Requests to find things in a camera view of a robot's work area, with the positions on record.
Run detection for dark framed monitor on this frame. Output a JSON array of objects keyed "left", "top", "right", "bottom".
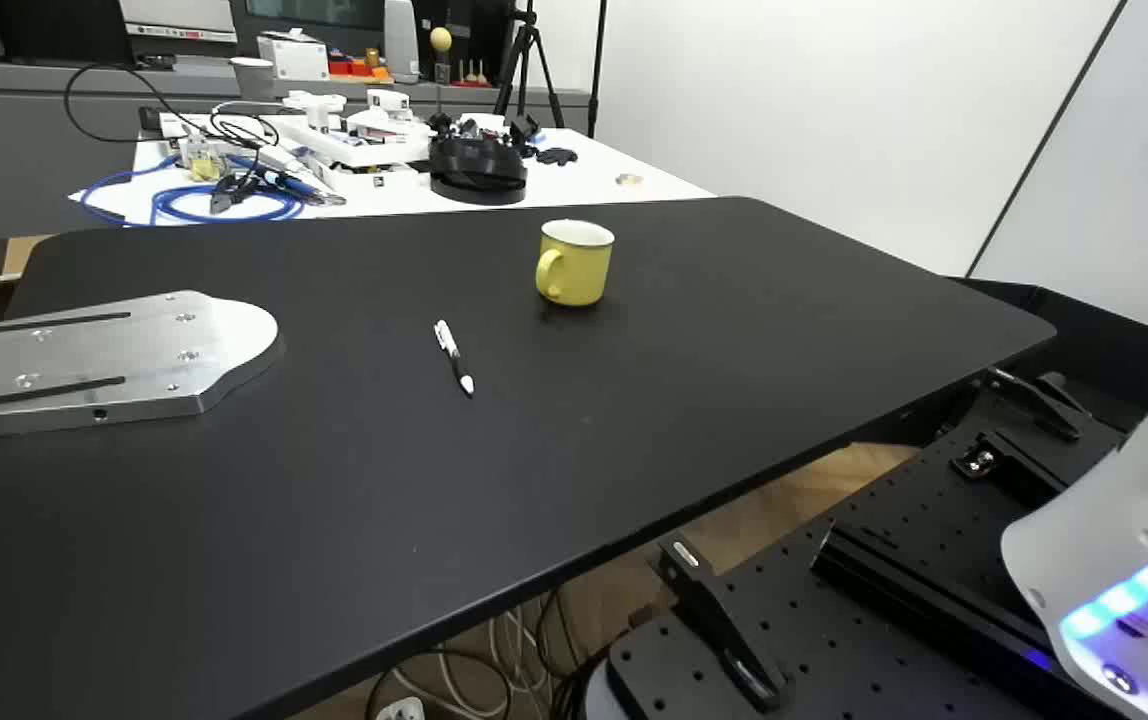
[{"left": 227, "top": 0, "right": 393, "bottom": 58}]

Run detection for yellow enamel cup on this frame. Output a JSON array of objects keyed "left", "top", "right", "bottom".
[{"left": 532, "top": 216, "right": 619, "bottom": 311}]

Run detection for monitor with bright screen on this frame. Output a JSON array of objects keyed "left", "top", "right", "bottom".
[{"left": 112, "top": 0, "right": 245, "bottom": 47}]

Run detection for silver metal mounting plate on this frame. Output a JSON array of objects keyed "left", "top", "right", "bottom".
[{"left": 0, "top": 287, "right": 282, "bottom": 439}]

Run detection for red small items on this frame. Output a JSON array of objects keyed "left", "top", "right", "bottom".
[{"left": 327, "top": 47, "right": 394, "bottom": 88}]

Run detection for black tripod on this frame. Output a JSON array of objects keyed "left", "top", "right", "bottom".
[{"left": 492, "top": 0, "right": 572, "bottom": 130}]

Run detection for black mounting clamp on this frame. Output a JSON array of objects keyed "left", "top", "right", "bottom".
[{"left": 947, "top": 369, "right": 1125, "bottom": 510}]

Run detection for thin black cable loop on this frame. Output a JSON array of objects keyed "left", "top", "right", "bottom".
[{"left": 58, "top": 54, "right": 182, "bottom": 147}]

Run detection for small white box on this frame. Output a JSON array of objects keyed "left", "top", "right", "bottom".
[{"left": 253, "top": 26, "right": 331, "bottom": 84}]

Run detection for small yellow gadget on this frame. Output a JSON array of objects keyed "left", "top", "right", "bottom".
[{"left": 182, "top": 145, "right": 230, "bottom": 186}]

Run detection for thin black pole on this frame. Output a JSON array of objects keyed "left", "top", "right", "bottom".
[{"left": 579, "top": 0, "right": 611, "bottom": 103}]

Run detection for black and white pen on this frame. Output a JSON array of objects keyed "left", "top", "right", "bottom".
[{"left": 429, "top": 317, "right": 478, "bottom": 399}]

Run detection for black coiled cable bundle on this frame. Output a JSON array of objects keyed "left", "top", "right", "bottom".
[{"left": 423, "top": 118, "right": 532, "bottom": 209}]

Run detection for small black object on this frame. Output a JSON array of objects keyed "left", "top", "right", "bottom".
[{"left": 523, "top": 141, "right": 583, "bottom": 173}]

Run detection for white floor cables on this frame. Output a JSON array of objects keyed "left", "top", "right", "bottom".
[{"left": 363, "top": 591, "right": 579, "bottom": 720}]

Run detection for black computer monitor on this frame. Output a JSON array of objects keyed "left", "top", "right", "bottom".
[{"left": 0, "top": 0, "right": 135, "bottom": 68}]

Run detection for black table clamp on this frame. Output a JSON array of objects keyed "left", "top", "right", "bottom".
[{"left": 657, "top": 530, "right": 790, "bottom": 715}]

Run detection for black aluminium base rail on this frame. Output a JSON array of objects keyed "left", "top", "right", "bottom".
[{"left": 807, "top": 522, "right": 1073, "bottom": 705}]

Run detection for white plastic device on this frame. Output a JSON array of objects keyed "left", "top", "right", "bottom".
[{"left": 266, "top": 84, "right": 441, "bottom": 176}]

